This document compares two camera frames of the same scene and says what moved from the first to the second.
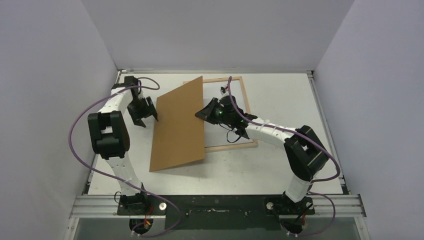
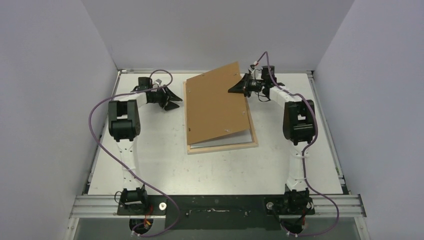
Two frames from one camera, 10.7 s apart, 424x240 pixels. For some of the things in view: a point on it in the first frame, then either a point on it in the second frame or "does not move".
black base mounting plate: (216, 212) does not move
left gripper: (137, 118) -> (167, 95)
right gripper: (212, 111) -> (246, 86)
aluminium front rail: (351, 206) does not move
